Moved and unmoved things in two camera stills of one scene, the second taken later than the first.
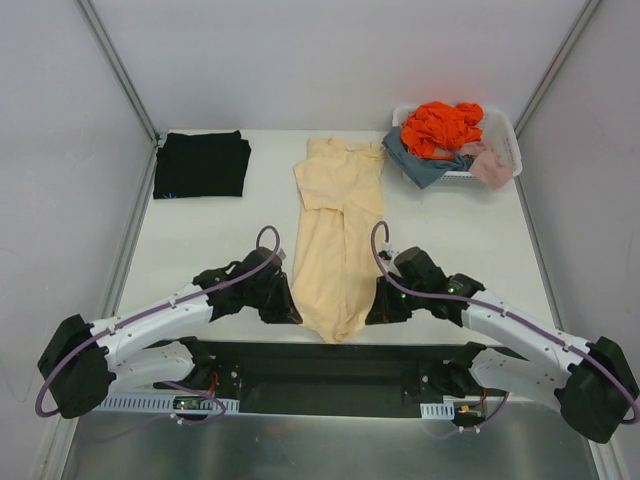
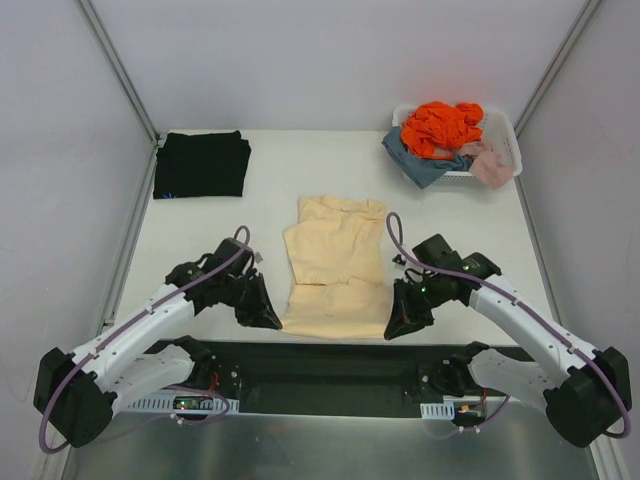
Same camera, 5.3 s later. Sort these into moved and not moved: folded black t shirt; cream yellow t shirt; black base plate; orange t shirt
Moved: cream yellow t shirt
Not moved: black base plate; folded black t shirt; orange t shirt
